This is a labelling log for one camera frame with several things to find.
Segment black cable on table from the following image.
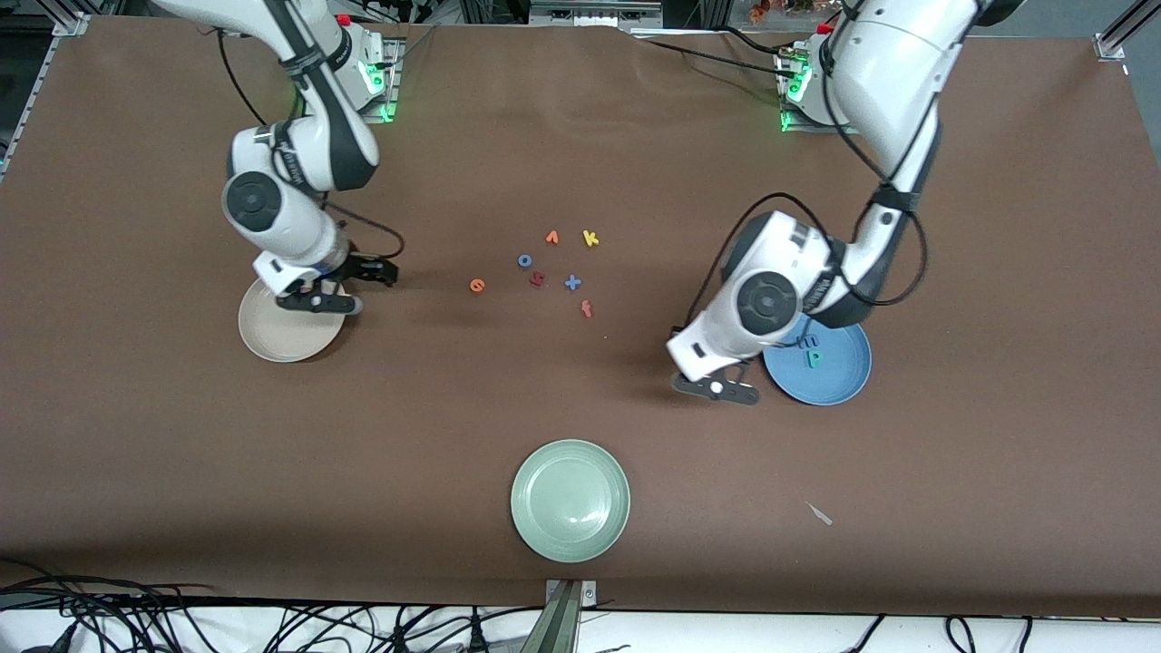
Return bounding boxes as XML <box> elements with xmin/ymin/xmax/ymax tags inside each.
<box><xmin>630</xmin><ymin>25</ymin><xmax>804</xmax><ymax>81</ymax></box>

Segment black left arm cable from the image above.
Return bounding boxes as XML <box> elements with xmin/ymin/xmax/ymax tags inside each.
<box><xmin>671</xmin><ymin>0</ymin><xmax>931</xmax><ymax>336</ymax></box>

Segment black floor cable tangle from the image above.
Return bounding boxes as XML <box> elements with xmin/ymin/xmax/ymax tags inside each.
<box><xmin>0</xmin><ymin>560</ymin><xmax>545</xmax><ymax>653</ymax></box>

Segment beige round plate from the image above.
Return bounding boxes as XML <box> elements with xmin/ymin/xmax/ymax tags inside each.
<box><xmin>238</xmin><ymin>277</ymin><xmax>348</xmax><ymax>364</ymax></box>

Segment blue round plate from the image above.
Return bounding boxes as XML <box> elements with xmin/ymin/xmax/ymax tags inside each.
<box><xmin>764</xmin><ymin>316</ymin><xmax>873</xmax><ymax>406</ymax></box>

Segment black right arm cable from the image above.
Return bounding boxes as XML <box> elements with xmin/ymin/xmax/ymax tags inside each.
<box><xmin>216</xmin><ymin>27</ymin><xmax>405</xmax><ymax>264</ymax></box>

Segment aluminium frame fixture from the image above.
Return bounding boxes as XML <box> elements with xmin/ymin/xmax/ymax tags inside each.
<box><xmin>529</xmin><ymin>0</ymin><xmax>665</xmax><ymax>30</ymax></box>

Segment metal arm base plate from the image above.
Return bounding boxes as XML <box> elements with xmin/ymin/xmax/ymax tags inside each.
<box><xmin>302</xmin><ymin>38</ymin><xmax>401</xmax><ymax>125</ymax></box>
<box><xmin>778</xmin><ymin>50</ymin><xmax>854</xmax><ymax>136</ymax></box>

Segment aluminium frame rail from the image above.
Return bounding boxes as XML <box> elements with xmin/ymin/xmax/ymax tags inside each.
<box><xmin>1093</xmin><ymin>0</ymin><xmax>1161</xmax><ymax>64</ymax></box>
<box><xmin>0</xmin><ymin>0</ymin><xmax>92</xmax><ymax>178</ymax></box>

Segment green round plate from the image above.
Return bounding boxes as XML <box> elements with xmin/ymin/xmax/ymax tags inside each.
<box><xmin>510</xmin><ymin>439</ymin><xmax>631</xmax><ymax>564</ymax></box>

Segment aluminium profile post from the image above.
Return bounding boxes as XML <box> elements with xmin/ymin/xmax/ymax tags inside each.
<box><xmin>521</xmin><ymin>580</ymin><xmax>598</xmax><ymax>653</ymax></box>

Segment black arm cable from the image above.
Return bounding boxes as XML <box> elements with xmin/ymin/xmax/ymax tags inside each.
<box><xmin>216</xmin><ymin>27</ymin><xmax>405</xmax><ymax>264</ymax></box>
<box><xmin>671</xmin><ymin>0</ymin><xmax>931</xmax><ymax>336</ymax></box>

